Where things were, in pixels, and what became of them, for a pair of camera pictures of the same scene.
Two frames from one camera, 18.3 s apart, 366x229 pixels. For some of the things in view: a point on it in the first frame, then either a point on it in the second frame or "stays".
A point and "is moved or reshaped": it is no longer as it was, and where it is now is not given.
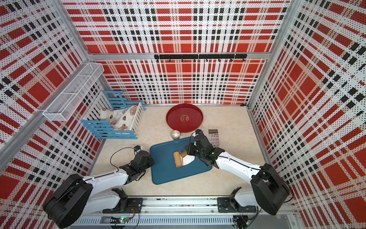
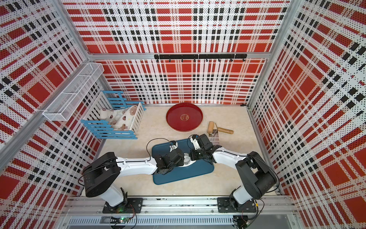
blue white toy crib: (110, 116) stays
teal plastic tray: (163, 167) stays
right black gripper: (190, 150) stays
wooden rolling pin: (177, 160) is moved or reshaped
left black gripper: (151, 161) -> (181, 163)
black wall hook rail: (206, 57) stays
